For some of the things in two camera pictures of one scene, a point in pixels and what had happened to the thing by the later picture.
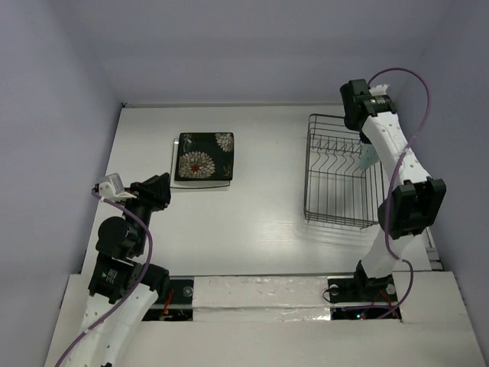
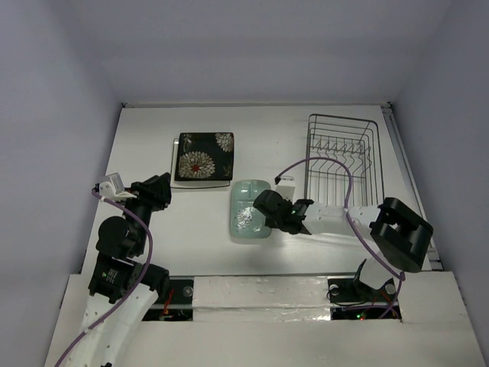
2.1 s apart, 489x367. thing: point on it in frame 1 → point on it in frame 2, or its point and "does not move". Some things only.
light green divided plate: [368, 155] → [247, 219]
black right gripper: [351, 111] → [270, 204]
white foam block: [260, 298] does not move
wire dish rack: [337, 191] does not move
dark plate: [205, 157] does not move
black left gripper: [155, 190] does not move
